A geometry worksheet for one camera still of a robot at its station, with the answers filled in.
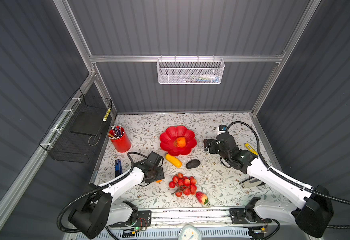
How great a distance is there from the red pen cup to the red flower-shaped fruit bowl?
23 centimetres

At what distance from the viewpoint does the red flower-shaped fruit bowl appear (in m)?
0.98

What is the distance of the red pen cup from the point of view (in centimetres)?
88
